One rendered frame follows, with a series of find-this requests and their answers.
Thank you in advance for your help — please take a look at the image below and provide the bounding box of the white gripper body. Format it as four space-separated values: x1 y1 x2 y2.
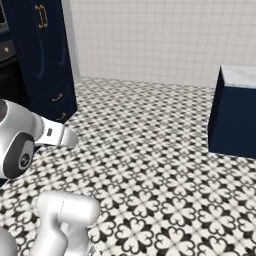
56 125 79 149

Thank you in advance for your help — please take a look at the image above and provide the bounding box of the navy counter with marble top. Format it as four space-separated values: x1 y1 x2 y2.
207 64 256 160

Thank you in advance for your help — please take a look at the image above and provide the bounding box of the navy tall cupboard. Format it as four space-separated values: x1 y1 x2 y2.
1 0 79 125

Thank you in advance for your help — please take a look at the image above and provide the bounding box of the black built-in oven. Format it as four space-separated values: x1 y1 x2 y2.
0 0 28 107

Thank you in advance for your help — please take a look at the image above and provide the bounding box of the gold cupboard door handle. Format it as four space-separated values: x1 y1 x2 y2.
41 4 50 30
34 4 43 30

